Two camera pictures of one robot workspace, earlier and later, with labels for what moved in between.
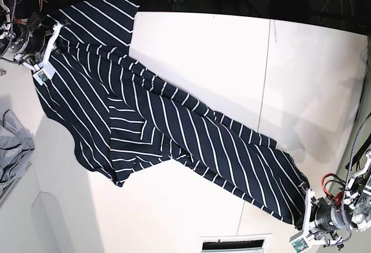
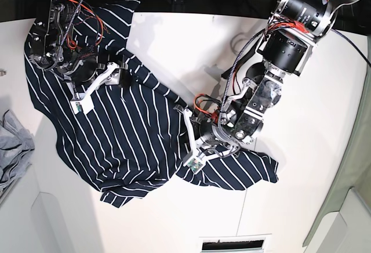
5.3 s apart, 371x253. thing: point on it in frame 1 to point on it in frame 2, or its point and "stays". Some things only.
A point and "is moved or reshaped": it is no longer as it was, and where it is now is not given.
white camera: [42, 73] to [85, 103]
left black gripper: [35, 42] to [88, 68]
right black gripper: [328, 217] to [207, 134]
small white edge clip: [3, 72] stays
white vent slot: [235, 244] stays
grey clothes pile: [16, 145] stays
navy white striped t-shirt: [123, 112] is moved or reshaped
